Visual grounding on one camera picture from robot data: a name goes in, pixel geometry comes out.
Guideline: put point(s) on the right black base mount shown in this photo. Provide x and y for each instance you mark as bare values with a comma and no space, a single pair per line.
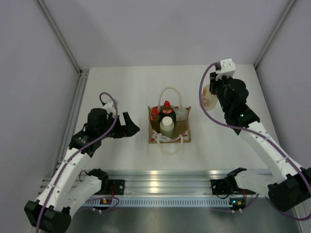
220,188

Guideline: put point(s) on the aluminium mounting rail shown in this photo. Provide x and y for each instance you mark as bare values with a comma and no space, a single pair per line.
145,183

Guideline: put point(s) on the cream pump lotion bottle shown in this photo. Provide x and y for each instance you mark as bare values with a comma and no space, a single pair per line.
209,100

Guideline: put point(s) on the brown canvas tote bag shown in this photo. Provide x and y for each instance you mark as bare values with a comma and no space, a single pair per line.
181,133

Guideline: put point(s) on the white slotted cable duct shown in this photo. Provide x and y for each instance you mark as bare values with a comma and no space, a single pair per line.
168,202

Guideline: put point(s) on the dark bottle red cap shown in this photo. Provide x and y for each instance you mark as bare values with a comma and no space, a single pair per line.
167,111

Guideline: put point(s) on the small brown bottle red cap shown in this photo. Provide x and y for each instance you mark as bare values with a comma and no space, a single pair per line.
154,119

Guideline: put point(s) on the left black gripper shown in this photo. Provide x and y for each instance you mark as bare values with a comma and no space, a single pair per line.
128,130

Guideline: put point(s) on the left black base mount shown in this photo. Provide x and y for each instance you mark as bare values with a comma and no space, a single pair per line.
116,187

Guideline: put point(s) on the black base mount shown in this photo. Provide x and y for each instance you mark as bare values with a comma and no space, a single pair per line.
220,188
116,187

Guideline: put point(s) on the aluminium frame post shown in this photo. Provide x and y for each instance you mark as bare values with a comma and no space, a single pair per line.
277,26
57,32

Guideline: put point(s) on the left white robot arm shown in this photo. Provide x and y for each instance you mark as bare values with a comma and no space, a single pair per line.
55,207

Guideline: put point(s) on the green bottle white cap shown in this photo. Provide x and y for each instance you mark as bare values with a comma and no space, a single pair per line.
167,127

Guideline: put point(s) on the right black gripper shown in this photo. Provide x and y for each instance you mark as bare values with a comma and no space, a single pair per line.
214,83

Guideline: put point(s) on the right aluminium frame post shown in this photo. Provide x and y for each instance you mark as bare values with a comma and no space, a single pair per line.
277,26

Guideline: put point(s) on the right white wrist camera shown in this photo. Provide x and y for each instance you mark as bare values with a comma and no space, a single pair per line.
226,68

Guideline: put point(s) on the left aluminium frame post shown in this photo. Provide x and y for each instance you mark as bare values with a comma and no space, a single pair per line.
57,32

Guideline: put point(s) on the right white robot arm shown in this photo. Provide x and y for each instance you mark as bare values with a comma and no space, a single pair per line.
287,187

